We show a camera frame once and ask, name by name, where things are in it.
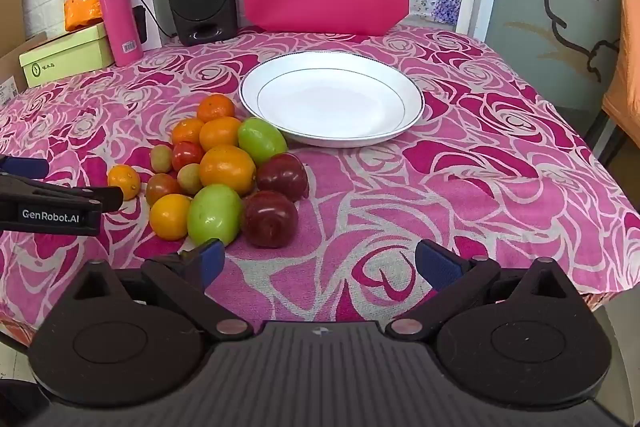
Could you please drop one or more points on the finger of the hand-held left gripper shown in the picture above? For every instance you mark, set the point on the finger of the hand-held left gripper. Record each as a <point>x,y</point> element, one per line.
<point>25,167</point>
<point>60,194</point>

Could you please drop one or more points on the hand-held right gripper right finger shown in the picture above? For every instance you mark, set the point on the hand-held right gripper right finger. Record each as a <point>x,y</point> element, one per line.
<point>437,264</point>

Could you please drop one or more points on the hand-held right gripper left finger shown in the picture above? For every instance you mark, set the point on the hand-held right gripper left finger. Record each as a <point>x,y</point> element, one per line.
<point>212,257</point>

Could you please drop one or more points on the green plum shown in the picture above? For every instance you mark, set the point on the green plum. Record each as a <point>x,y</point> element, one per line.
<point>215,214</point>

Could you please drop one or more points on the yellow orange tangerine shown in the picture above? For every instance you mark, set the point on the yellow orange tangerine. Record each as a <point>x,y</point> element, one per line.
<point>170,217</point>

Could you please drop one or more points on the small orange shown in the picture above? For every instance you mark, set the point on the small orange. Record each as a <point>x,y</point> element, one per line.
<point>124,181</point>

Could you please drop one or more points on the dark red plum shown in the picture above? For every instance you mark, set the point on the dark red plum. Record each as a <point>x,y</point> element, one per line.
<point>282,177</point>
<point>270,219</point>

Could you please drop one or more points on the small yellow-red plum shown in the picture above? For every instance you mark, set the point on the small yellow-red plum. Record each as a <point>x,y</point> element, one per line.
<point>161,158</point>
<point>190,178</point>

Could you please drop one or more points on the small reddish-brown tomato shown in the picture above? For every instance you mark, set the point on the small reddish-brown tomato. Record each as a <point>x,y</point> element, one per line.
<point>162,188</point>

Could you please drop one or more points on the smooth orange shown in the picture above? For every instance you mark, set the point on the smooth orange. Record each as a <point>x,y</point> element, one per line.
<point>227,169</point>
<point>220,133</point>

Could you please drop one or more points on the red apple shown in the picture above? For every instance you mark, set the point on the red apple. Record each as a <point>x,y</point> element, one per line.
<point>187,155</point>

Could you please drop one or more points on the green apple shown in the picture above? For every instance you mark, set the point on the green apple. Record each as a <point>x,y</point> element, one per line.
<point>261,139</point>

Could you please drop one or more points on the dark orange tangerine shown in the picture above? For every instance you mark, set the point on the dark orange tangerine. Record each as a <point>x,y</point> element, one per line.
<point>187,130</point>
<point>216,108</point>

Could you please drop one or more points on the white plate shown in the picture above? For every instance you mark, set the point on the white plate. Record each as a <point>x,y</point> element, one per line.
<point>330,97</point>

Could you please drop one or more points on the pink rose tablecloth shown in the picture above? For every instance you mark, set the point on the pink rose tablecloth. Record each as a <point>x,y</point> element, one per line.
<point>450,207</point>

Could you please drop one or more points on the light green box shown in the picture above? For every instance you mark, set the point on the light green box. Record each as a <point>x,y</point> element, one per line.
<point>65,57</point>

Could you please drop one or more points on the brown cardboard box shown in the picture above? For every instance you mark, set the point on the brown cardboard box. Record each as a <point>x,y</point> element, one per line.
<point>12,7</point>

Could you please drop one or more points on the pink bottle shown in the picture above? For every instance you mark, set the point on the pink bottle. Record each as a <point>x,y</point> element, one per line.
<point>119,22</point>

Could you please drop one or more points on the white appliance box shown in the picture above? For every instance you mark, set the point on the white appliance box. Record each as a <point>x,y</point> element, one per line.
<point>155,7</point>

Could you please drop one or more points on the orange covered chair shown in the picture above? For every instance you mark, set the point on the orange covered chair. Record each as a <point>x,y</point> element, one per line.
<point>625,72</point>

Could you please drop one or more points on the glass door with cartoon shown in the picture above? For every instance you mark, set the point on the glass door with cartoon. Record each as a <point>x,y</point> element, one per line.
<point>560,7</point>

